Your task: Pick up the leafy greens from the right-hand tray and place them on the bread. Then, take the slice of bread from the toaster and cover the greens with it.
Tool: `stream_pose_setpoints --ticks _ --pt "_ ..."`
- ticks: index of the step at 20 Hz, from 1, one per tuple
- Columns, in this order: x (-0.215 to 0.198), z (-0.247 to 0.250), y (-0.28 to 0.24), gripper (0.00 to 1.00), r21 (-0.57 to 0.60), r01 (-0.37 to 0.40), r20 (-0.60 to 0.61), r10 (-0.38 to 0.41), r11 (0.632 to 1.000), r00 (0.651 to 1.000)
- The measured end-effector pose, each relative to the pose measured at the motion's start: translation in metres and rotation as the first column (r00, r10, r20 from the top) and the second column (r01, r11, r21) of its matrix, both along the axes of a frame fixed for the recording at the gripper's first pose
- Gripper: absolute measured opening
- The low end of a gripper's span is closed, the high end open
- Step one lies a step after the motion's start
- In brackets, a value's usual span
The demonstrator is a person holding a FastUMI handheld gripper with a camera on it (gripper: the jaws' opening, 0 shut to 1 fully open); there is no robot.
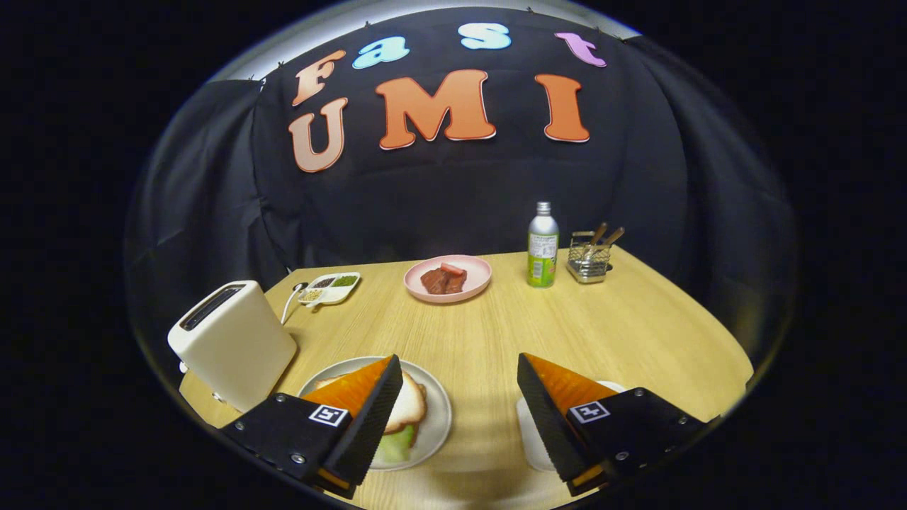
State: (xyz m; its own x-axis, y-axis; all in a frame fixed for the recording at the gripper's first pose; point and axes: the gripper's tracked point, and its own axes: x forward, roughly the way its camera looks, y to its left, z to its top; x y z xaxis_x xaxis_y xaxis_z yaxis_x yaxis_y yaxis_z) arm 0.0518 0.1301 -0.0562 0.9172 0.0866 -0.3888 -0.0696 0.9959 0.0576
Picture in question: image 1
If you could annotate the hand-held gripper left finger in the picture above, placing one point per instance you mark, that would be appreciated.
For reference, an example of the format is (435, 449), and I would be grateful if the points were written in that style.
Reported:
(375, 418)

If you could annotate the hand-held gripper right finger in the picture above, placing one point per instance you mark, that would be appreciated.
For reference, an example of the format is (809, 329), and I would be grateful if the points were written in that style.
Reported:
(549, 418)

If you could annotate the green lettuce leaf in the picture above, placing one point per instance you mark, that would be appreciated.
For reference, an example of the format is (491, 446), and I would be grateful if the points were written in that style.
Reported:
(397, 446)

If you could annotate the brown crust bread slice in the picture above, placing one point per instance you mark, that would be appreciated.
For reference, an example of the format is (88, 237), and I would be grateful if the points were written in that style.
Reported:
(411, 407)

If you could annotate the white square plate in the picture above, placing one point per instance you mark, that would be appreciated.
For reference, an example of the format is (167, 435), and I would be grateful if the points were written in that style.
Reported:
(531, 439)

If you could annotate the white round plate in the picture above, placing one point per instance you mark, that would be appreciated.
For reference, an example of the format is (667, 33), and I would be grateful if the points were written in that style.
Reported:
(436, 418)

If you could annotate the white compartment tray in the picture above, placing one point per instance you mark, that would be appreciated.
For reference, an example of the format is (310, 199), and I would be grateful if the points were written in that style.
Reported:
(329, 292)

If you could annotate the brown meat piece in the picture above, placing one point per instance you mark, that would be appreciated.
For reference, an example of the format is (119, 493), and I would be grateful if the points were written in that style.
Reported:
(436, 282)

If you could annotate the white toaster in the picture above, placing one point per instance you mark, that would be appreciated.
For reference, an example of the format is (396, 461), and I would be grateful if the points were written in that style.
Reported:
(241, 347)

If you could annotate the pink plate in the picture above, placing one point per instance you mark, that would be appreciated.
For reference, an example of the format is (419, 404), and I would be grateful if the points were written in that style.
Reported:
(478, 273)

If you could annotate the green label metal bottle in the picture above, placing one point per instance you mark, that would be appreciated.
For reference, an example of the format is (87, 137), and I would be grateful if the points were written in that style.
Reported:
(543, 251)

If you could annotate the red sausage piece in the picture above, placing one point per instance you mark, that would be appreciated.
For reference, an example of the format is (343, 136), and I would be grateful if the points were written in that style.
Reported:
(452, 269)

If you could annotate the black backdrop cloth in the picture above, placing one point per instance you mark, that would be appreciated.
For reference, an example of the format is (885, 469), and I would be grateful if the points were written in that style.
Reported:
(453, 198)

